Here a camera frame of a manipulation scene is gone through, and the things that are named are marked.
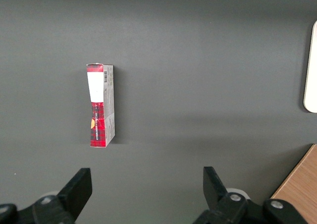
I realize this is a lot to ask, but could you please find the red and grey carton box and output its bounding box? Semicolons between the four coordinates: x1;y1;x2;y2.
86;62;116;149

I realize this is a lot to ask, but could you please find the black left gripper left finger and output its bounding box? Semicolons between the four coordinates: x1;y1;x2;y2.
0;168;93;224

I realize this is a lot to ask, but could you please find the dark grey table mat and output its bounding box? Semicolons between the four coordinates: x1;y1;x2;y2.
0;0;317;224

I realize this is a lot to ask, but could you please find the cream rectangular tray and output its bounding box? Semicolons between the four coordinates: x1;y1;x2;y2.
303;20;317;114

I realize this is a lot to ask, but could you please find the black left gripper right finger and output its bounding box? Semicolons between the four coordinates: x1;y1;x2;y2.
192;166;307;224

